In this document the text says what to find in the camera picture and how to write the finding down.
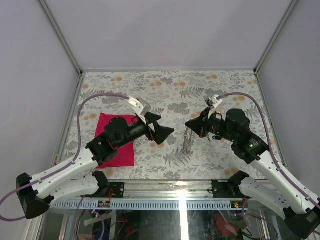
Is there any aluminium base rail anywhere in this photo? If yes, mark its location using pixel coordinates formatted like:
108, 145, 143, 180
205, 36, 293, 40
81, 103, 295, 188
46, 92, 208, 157
54, 180, 244, 210

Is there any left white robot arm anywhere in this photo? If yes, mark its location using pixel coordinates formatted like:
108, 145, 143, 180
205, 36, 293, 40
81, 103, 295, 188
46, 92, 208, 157
16, 112, 175, 220

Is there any red cloth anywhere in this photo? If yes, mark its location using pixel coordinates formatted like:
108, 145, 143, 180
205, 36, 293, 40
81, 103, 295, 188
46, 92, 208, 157
94, 112, 138, 170

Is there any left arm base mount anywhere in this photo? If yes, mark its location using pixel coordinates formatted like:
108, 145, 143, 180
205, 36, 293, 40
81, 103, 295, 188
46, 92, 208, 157
87, 171, 125, 199

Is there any green tag key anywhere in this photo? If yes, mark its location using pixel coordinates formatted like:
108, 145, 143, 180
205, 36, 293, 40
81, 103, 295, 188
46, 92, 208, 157
206, 133, 211, 142

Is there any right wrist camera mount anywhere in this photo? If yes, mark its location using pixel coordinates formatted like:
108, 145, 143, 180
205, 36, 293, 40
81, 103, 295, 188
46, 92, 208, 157
204, 94, 223, 112

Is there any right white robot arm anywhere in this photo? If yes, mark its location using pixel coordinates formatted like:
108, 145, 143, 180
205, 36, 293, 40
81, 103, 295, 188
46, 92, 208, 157
185, 108, 320, 239

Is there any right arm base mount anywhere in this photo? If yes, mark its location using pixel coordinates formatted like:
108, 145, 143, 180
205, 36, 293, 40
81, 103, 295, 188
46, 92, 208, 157
207, 170, 249, 199

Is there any black tag key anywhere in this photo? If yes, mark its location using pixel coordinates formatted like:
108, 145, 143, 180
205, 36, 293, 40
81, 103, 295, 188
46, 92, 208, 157
212, 136, 222, 141

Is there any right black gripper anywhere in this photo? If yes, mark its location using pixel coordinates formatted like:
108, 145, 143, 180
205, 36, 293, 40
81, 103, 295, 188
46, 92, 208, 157
185, 107, 238, 143

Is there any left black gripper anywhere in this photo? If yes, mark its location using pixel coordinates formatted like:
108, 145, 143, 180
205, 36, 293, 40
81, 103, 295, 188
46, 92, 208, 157
118, 112, 175, 150

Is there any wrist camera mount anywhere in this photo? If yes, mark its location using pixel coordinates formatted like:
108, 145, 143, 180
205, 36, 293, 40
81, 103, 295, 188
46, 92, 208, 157
204, 94, 223, 112
127, 96, 151, 117

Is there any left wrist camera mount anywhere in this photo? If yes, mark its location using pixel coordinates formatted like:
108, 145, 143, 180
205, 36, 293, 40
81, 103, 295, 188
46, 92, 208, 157
127, 96, 151, 117

